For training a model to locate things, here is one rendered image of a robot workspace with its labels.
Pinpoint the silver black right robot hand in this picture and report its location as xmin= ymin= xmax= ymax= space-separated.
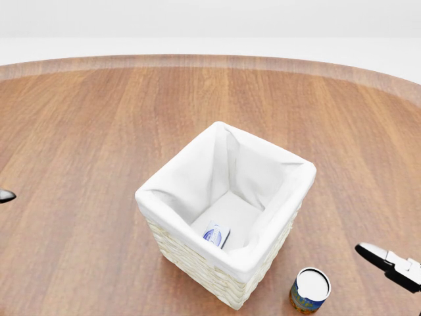
xmin=355 ymin=242 xmax=421 ymax=294

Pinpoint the blue and yellow soup tin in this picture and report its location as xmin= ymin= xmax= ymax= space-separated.
xmin=289 ymin=267 xmax=332 ymax=315

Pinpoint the blue and white food box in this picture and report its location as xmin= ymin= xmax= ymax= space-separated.
xmin=202 ymin=220 xmax=231 ymax=250

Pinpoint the white lined wicker basket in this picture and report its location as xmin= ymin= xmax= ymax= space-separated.
xmin=134 ymin=120 xmax=318 ymax=311

